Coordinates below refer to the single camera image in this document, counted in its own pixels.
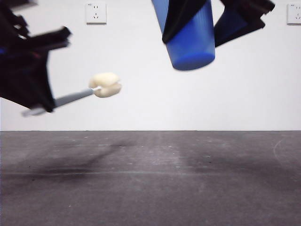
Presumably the white wall socket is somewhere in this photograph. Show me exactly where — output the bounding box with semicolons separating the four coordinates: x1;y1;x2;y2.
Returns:
86;2;107;25
286;3;301;25

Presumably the blue ribbed plastic cup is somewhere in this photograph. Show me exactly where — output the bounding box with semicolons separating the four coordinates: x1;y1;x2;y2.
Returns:
151;0;216;71

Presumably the grey-handled sponge cup brush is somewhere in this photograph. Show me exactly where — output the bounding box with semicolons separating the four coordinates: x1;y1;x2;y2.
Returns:
22;72;123;117

